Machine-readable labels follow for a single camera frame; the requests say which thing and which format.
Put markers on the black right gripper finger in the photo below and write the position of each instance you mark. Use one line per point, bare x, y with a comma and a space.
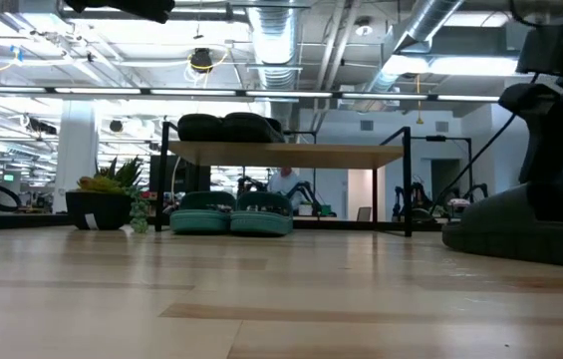
552, 149

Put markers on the grey wall vent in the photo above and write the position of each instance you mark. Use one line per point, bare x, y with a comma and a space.
366, 125
441, 126

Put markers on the grey background chair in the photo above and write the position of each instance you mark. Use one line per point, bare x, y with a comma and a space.
364, 214

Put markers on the wooden shelf black metal legs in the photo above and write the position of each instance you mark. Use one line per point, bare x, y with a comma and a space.
286, 155

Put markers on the black background monitor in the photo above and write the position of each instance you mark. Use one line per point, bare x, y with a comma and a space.
186, 177

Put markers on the potted succulent plant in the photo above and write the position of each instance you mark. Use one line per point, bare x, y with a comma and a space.
101, 209

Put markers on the teal slide sandal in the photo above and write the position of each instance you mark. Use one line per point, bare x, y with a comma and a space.
261, 222
201, 222

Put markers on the white pillar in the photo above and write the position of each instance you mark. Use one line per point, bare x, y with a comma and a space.
77, 149

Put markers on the black round ceiling speaker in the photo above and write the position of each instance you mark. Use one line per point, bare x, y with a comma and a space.
115, 125

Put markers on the silver spiral ventilation duct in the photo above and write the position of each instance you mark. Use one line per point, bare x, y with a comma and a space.
430, 20
276, 45

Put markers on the round ceiling detector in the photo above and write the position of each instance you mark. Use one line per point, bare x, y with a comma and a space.
363, 27

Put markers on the black background robot arm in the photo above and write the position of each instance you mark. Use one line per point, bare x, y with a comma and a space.
250, 184
418, 197
307, 189

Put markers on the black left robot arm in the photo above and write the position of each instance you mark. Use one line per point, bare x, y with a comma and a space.
126, 7

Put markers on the person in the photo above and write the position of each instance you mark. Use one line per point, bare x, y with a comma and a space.
283, 184

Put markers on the black metal background stand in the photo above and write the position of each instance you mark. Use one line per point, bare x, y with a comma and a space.
435, 138

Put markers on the black slide sandal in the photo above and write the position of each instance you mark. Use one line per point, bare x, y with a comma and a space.
201, 128
251, 128
500, 239

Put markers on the long black light bar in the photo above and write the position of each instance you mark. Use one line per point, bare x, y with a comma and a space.
196, 92

